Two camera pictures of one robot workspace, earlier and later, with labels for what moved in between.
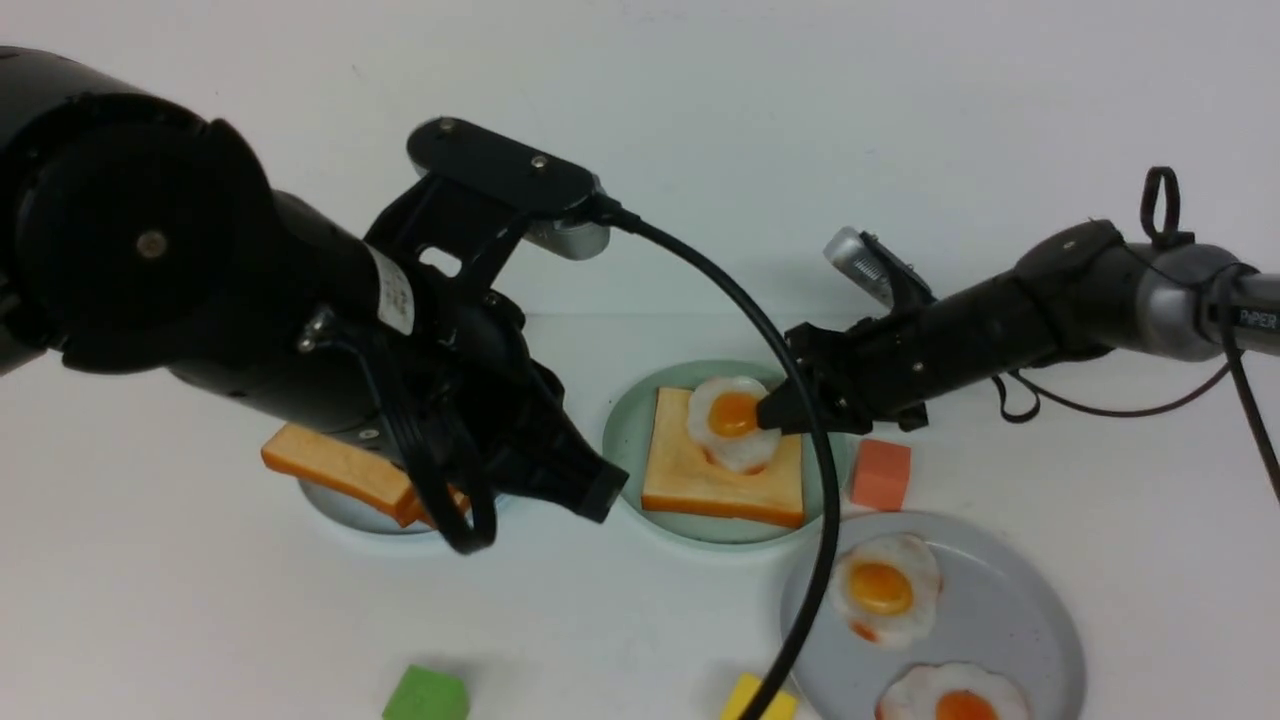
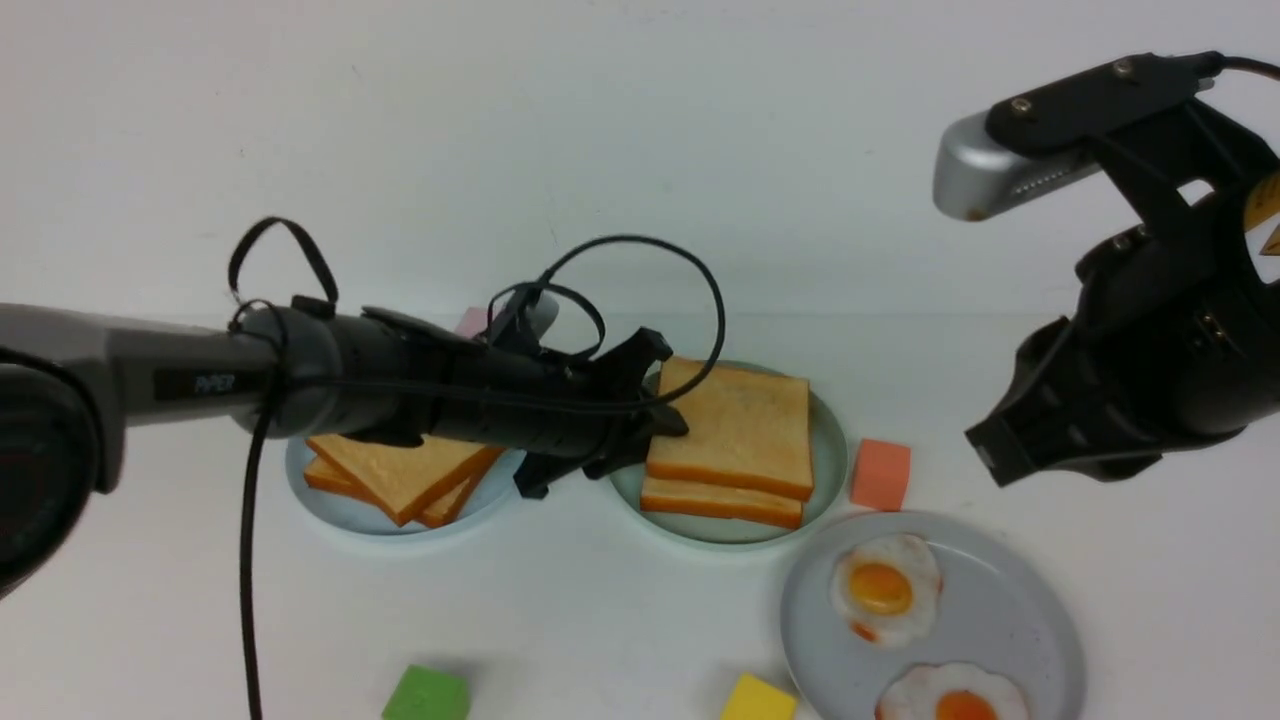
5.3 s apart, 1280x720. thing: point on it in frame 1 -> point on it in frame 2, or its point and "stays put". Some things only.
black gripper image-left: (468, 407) -> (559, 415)
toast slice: (334, 463) -> (749, 428)
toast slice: (678, 477) stays put
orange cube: (881, 476) stays put
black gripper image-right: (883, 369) -> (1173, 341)
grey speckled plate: (995, 607) stays put
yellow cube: (783, 707) stays put
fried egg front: (951, 691) stays put
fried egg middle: (886, 589) stays put
